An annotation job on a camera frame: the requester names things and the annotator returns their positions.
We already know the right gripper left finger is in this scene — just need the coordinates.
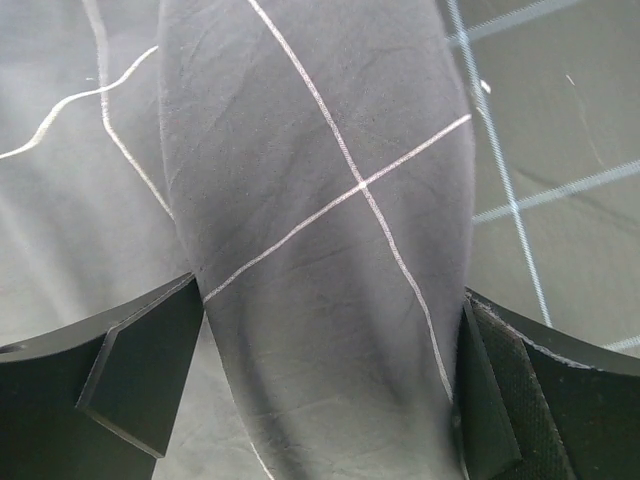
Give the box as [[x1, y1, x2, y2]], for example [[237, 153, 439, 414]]
[[1, 274, 204, 480]]

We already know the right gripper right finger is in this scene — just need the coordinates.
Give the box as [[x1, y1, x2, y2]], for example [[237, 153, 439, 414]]
[[452, 290, 639, 480]]

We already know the grey checked pillowcase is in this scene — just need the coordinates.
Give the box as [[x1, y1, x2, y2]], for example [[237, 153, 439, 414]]
[[1, 1, 474, 479]]

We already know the black grid cutting mat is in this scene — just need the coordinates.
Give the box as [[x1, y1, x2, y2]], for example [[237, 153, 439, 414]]
[[440, 0, 639, 357]]

